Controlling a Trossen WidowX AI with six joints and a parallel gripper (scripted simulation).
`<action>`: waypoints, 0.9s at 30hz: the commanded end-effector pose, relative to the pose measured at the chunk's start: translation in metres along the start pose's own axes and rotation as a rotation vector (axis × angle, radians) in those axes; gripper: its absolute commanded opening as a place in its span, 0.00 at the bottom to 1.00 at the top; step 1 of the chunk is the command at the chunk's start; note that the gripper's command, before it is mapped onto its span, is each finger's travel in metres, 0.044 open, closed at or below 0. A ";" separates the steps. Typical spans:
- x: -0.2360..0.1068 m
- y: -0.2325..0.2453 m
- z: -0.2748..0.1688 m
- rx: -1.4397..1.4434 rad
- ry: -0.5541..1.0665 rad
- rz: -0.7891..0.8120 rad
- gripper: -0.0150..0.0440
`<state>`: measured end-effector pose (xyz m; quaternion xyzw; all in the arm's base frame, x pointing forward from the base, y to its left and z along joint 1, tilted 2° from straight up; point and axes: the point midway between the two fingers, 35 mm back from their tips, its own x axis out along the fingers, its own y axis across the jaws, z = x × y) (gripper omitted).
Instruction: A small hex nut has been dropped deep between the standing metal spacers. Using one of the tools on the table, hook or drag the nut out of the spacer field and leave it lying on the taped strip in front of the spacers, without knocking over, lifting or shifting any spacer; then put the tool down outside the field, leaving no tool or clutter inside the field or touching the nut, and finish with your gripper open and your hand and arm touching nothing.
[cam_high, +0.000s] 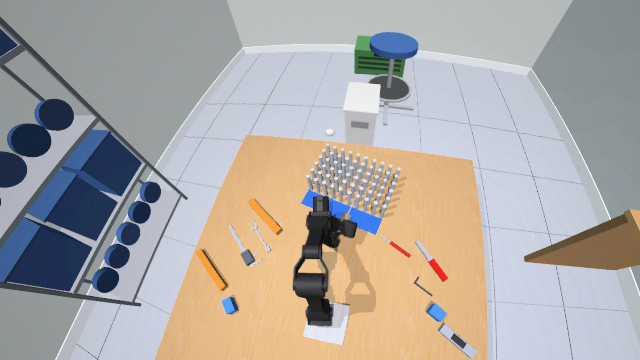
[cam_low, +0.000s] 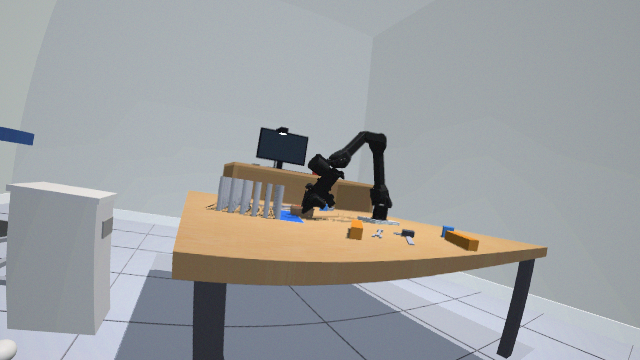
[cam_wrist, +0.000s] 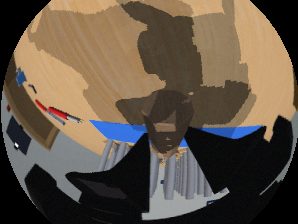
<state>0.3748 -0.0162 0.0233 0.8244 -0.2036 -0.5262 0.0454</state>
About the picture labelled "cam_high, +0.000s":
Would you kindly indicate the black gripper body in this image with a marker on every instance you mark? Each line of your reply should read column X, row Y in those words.
column 349, row 227

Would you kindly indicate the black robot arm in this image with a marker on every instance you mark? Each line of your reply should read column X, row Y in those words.
column 313, row 286

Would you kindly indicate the orange flat bar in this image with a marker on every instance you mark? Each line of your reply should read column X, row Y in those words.
column 210, row 268
column 270, row 223

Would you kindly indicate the blue cube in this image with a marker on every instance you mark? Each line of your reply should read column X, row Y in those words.
column 229, row 305
column 436, row 312

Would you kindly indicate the blue flat strip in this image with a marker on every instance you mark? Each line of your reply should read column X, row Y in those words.
column 365, row 221

